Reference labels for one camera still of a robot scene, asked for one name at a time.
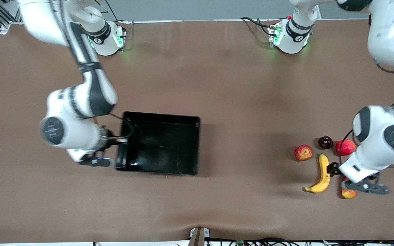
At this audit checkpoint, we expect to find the yellow banana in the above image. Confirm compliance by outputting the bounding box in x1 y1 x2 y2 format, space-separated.
305 153 331 194

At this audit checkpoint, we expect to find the small red yellow apple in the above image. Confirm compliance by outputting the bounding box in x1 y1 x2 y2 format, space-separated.
294 144 313 161

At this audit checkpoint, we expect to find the black plastic tray box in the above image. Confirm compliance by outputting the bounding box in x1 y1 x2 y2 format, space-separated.
115 111 201 176

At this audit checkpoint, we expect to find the red round peach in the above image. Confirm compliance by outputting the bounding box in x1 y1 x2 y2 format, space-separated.
335 139 357 156

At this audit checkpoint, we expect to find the dark purple plum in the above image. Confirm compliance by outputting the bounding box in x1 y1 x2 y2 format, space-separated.
318 136 333 150

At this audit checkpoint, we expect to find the red yellow mango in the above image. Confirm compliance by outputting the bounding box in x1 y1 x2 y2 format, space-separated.
341 176 358 199

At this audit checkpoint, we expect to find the brown table cover sheet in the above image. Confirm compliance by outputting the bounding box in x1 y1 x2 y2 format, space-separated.
0 20 394 244

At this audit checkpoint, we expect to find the metal table edge clamp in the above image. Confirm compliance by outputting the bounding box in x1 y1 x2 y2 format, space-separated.
189 227 210 246

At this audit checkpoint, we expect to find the black right arm base cable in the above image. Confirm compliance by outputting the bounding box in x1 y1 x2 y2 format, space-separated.
94 0 131 26

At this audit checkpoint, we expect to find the black arm base cable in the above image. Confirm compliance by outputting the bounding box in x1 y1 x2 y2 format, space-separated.
240 16 276 38
94 0 131 26

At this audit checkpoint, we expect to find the black left arm base cable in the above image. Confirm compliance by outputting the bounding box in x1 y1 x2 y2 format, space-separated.
240 16 276 38

